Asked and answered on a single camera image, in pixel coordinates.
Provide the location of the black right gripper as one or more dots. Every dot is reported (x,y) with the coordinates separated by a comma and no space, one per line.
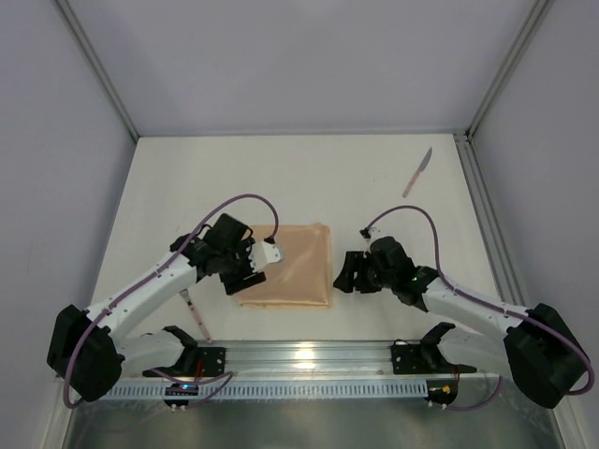
(357,272)

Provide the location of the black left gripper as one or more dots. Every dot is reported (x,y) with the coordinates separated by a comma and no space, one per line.
(243,282)

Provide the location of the peach cloth napkin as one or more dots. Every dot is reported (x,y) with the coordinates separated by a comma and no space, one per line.
(303,279)

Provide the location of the pink-handled table knife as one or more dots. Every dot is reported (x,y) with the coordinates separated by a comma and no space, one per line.
(421,167)

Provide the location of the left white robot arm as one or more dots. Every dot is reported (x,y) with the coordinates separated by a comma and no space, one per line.
(91,349)

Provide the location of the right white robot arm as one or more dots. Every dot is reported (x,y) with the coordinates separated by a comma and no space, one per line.
(533,348)

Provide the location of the left controller board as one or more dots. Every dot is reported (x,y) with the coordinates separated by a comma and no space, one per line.
(177,396)

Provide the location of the controller board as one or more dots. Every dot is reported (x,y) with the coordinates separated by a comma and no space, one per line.
(441,395)
(177,396)

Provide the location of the right controller board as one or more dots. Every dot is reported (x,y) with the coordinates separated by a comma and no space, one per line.
(441,395)

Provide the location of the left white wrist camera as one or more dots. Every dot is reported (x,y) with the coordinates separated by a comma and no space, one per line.
(264,253)

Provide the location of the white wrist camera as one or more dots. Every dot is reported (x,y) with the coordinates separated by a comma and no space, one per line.
(371,234)
(264,253)

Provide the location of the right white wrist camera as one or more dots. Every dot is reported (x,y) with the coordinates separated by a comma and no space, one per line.
(371,234)

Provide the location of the pink-handled fork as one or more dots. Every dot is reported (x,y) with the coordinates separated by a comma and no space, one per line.
(196,315)

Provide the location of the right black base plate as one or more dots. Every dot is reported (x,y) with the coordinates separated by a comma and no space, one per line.
(417,358)

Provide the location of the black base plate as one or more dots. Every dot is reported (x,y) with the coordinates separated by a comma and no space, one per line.
(202,361)
(417,358)

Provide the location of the aluminium mounting rail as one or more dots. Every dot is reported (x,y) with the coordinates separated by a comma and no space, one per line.
(299,357)

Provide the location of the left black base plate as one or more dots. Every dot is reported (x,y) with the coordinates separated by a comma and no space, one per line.
(202,361)

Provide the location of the slotted grey cable duct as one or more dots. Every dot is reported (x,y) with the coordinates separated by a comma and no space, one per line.
(296,389)

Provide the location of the right aluminium side rail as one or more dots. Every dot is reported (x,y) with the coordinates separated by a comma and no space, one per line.
(508,279)

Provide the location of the left aluminium frame post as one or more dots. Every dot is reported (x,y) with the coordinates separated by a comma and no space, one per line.
(87,50)

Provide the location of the aluminium frame post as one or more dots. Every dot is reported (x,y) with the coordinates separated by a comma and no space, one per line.
(87,50)
(518,47)

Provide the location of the right aluminium frame post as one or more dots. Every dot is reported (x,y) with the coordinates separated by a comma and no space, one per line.
(518,47)

